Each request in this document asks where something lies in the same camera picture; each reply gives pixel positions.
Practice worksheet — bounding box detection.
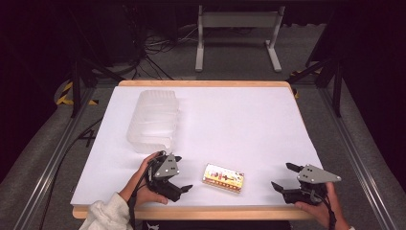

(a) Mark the hand-held gripper black cable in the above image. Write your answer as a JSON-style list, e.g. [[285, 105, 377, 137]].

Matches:
[[127, 161, 154, 230], [310, 189, 338, 230]]

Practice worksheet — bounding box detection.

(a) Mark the white metal stand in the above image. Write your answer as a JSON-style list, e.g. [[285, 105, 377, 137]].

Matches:
[[194, 4, 286, 73]]

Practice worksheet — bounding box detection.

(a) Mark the right hand-held gripper black cable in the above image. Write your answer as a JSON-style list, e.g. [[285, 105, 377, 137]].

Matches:
[[310, 189, 338, 230]]

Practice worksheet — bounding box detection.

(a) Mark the aluminium floor rail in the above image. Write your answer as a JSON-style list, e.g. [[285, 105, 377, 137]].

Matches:
[[11, 87, 98, 230], [318, 87, 397, 230]]

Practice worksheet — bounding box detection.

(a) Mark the black metal stand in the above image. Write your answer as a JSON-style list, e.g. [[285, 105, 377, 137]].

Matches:
[[68, 57, 126, 119], [284, 57, 345, 118]]

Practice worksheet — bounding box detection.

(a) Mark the person's left hand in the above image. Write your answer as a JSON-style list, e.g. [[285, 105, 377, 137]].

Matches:
[[119, 151, 169, 207]]

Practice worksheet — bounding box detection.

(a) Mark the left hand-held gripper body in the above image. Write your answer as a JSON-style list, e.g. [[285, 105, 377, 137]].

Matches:
[[147, 150, 183, 203]]

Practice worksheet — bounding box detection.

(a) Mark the white table cover sheet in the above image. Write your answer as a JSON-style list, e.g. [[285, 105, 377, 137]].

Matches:
[[70, 85, 324, 207]]

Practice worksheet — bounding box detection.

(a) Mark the long black floor cable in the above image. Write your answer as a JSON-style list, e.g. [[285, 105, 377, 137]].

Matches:
[[37, 116, 105, 230]]

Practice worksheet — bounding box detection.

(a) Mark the tangle of black floor cables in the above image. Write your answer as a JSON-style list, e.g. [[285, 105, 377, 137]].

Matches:
[[125, 23, 200, 81]]

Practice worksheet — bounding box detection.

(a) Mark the person's right hand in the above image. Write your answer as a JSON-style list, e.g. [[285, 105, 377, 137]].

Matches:
[[294, 181, 345, 230]]

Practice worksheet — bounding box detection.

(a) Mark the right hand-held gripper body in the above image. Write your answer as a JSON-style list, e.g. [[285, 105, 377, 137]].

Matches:
[[282, 163, 342, 206]]

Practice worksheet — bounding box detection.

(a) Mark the translucent plastic container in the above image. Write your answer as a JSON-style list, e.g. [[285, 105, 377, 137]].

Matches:
[[125, 89, 180, 155]]

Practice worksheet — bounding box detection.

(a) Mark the yellow printed snack box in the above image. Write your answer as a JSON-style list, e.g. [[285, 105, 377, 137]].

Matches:
[[201, 163, 246, 195]]

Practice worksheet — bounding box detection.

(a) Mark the left hand-held gripper black cable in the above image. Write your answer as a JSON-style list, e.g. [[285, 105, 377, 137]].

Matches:
[[127, 161, 154, 230]]

